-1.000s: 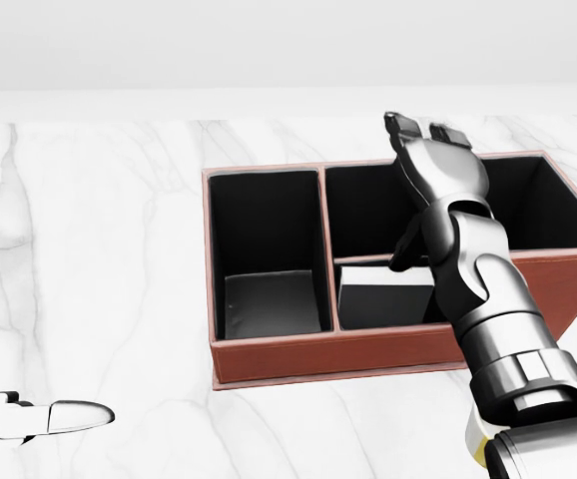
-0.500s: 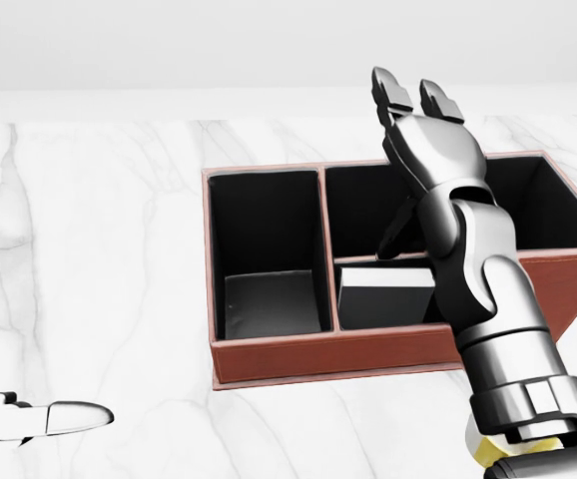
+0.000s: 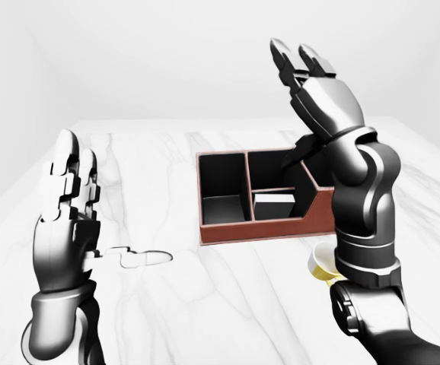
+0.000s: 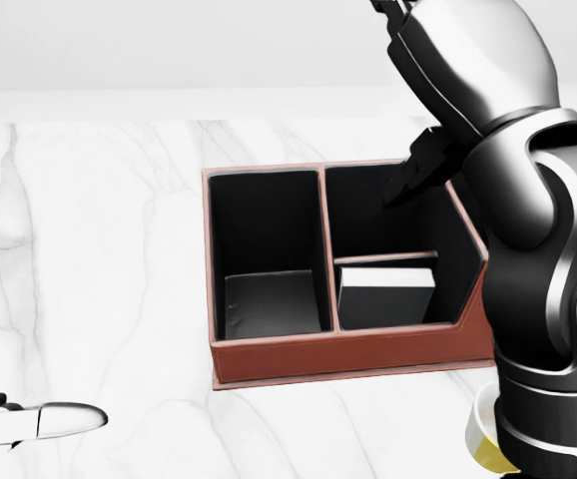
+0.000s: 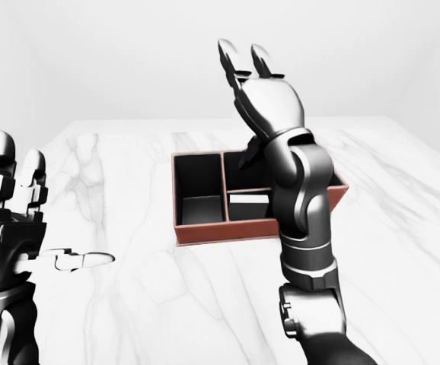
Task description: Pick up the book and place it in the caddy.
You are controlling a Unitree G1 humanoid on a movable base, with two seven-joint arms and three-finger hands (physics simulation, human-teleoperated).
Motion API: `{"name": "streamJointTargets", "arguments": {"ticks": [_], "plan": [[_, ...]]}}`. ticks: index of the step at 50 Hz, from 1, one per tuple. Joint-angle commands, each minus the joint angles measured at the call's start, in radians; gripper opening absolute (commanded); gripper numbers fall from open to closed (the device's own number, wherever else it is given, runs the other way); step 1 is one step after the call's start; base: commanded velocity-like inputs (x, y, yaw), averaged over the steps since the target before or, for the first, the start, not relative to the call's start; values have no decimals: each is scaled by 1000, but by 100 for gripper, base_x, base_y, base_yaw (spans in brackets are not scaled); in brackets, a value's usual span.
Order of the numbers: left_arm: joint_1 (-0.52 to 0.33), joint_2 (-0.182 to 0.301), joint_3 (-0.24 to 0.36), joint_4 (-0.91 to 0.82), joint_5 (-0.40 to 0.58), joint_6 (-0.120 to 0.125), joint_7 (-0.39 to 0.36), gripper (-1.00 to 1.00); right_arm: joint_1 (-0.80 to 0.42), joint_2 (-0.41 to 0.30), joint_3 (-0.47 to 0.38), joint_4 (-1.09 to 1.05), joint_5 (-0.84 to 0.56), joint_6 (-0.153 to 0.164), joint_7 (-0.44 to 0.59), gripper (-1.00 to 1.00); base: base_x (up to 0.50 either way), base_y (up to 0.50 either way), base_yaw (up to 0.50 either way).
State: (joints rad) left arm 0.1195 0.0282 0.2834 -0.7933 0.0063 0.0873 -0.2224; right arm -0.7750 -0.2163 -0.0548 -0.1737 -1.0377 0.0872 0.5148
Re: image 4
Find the dark book with white pages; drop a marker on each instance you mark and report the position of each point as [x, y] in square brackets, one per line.
[383, 302]

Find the red-brown desk caddy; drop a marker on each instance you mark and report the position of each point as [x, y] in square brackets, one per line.
[348, 356]

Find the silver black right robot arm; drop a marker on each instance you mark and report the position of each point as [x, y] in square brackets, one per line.
[543, 279]

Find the white and yellow mug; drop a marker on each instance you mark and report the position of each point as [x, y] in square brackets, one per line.
[483, 429]

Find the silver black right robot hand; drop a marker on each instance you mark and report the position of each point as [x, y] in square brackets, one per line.
[488, 60]

